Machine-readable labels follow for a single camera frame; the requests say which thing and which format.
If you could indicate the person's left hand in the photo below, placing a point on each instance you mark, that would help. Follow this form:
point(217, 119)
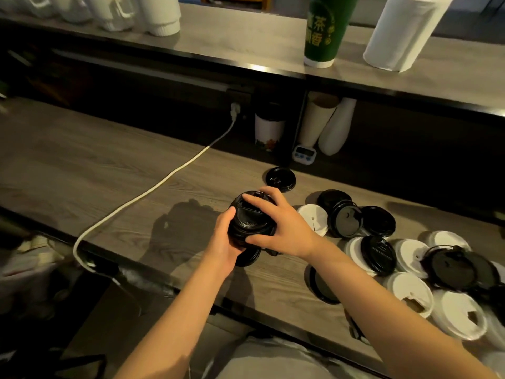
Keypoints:
point(221, 248)

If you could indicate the person's right hand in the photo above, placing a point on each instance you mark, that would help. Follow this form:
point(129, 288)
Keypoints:
point(294, 232)

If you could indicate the stack of black lids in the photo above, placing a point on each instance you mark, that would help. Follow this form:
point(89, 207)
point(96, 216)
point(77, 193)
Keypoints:
point(246, 222)

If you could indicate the black flap cup lid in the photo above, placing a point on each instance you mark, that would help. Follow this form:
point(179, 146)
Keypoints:
point(281, 179)

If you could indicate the pile of black cup lids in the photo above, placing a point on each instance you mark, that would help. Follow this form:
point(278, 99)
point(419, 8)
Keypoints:
point(378, 252)

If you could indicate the black tethered plug cup lid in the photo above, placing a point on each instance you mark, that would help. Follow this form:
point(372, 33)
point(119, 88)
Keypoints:
point(453, 270)

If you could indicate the person's left forearm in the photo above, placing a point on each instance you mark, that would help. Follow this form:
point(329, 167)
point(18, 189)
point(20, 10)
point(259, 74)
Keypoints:
point(177, 331)

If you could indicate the white paper cup sleeve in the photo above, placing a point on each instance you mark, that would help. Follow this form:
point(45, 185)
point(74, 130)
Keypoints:
point(315, 122)

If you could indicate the person's white shirt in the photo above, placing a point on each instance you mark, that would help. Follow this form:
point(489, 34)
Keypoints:
point(272, 361)

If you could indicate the green paper cup stack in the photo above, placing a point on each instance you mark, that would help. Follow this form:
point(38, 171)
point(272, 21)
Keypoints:
point(327, 35)

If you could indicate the small white digital timer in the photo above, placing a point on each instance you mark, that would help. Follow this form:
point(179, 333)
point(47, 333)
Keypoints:
point(303, 153)

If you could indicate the white canister with black lid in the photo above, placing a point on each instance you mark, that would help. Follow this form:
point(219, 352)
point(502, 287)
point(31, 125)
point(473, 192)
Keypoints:
point(269, 132)

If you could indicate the white paper towel roll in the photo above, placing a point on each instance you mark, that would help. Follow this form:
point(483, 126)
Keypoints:
point(402, 35)

